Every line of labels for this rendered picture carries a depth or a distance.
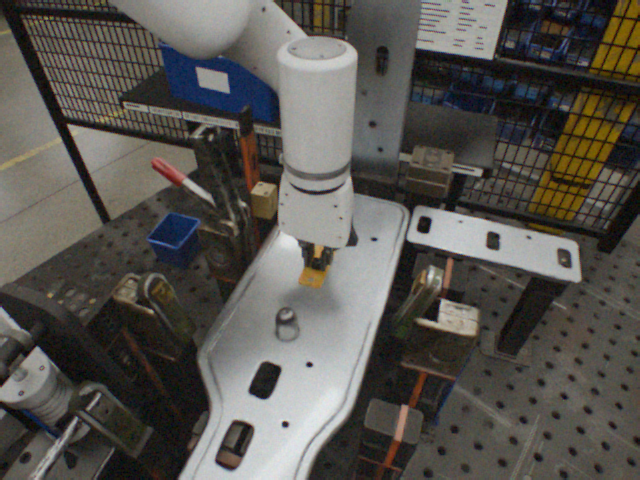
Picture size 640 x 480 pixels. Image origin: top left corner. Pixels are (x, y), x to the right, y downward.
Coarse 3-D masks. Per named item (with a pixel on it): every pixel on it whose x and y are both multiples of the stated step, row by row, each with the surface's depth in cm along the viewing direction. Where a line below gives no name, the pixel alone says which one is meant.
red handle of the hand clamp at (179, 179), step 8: (160, 160) 62; (152, 168) 62; (160, 168) 62; (168, 168) 62; (168, 176) 62; (176, 176) 63; (184, 176) 63; (176, 184) 63; (184, 184) 63; (192, 184) 64; (192, 192) 64; (200, 192) 64; (200, 200) 64; (208, 200) 64
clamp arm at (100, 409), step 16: (80, 384) 42; (96, 384) 43; (80, 400) 41; (96, 400) 42; (112, 400) 45; (80, 416) 41; (96, 416) 42; (112, 416) 45; (128, 416) 47; (112, 432) 45; (128, 432) 47; (128, 448) 47
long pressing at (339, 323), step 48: (288, 240) 71; (384, 240) 71; (240, 288) 63; (288, 288) 64; (336, 288) 64; (384, 288) 64; (240, 336) 58; (336, 336) 58; (240, 384) 53; (288, 384) 53; (336, 384) 53; (288, 432) 49; (336, 432) 50
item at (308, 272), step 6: (318, 246) 70; (318, 252) 69; (312, 258) 68; (312, 264) 66; (318, 264) 66; (306, 270) 66; (312, 270) 66; (318, 270) 66; (300, 276) 65; (306, 276) 65; (312, 276) 65; (318, 276) 65; (324, 276) 65; (300, 282) 64; (306, 282) 64; (312, 282) 64; (318, 282) 64; (318, 288) 64
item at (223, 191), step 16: (208, 128) 56; (192, 144) 55; (208, 144) 57; (224, 144) 54; (208, 160) 56; (224, 160) 59; (208, 176) 58; (224, 176) 61; (224, 192) 60; (224, 208) 62; (240, 208) 65
